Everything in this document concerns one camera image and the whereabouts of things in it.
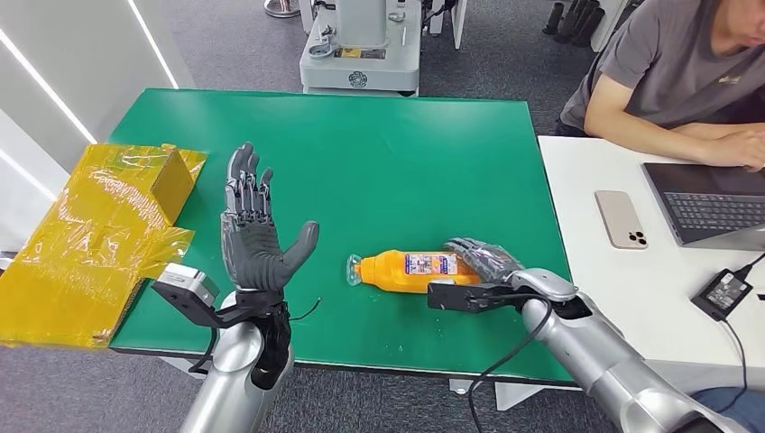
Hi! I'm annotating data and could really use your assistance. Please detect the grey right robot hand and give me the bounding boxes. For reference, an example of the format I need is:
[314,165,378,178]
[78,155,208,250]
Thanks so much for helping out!
[443,236,527,285]

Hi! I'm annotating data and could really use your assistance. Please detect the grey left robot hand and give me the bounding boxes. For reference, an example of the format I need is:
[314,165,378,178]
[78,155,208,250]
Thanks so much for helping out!
[219,142,321,294]

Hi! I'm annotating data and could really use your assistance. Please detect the orange plastic bottle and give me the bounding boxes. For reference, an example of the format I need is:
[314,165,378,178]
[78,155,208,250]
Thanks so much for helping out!
[346,249,483,295]

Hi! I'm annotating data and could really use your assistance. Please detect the beige smartphone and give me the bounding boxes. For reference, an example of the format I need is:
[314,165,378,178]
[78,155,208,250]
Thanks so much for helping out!
[594,189,650,251]

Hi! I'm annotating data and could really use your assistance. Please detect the yellow-taped cardboard box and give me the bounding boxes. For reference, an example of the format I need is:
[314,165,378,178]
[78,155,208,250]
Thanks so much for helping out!
[0,143,209,352]

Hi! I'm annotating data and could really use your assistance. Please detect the grey-white robot stand machine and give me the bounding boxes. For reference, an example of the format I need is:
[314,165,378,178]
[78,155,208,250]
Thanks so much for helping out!
[299,0,423,97]

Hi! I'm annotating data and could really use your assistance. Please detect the dark grey laptop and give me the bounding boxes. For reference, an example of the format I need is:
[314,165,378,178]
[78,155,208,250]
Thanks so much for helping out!
[641,161,765,252]

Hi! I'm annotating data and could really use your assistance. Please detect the white stand legs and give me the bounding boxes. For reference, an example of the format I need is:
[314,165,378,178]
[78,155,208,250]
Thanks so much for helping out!
[426,0,469,51]

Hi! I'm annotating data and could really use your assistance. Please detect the black power adapter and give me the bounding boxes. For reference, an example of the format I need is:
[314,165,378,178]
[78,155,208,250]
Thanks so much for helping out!
[690,267,755,323]

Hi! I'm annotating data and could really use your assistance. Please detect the chrome stand base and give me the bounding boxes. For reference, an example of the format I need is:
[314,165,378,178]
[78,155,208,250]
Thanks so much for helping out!
[263,0,300,18]

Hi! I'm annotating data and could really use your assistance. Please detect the person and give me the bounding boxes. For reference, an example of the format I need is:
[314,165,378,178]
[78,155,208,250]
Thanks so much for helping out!
[556,0,765,172]

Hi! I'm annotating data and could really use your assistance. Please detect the seated person's leg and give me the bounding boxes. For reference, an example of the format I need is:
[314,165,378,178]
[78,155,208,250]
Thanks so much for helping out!
[693,387,765,433]

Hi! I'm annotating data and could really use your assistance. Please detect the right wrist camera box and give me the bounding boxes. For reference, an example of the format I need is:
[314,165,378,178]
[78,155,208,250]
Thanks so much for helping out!
[426,281,522,316]

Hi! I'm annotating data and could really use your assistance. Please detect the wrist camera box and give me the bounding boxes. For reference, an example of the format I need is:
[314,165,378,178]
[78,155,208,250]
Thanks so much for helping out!
[151,263,240,331]
[426,281,522,316]

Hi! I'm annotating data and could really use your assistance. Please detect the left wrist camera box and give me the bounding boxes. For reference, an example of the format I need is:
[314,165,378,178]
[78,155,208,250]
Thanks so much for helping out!
[151,263,240,331]

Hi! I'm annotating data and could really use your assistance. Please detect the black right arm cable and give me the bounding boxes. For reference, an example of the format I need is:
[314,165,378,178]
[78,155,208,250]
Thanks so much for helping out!
[465,299,555,433]

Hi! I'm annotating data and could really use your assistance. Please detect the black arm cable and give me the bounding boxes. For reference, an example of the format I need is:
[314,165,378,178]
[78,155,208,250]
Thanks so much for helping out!
[465,299,555,433]
[187,297,324,378]

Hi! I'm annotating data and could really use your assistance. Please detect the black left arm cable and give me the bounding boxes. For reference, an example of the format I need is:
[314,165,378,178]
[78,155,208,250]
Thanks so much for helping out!
[187,297,324,378]

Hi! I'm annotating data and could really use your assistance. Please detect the black adapter laptop cable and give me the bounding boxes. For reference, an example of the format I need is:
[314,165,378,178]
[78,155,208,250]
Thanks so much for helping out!
[733,251,765,282]

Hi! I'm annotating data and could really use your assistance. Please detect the black adapter mains cable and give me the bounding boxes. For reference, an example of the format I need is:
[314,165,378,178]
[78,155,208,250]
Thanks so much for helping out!
[714,318,750,415]

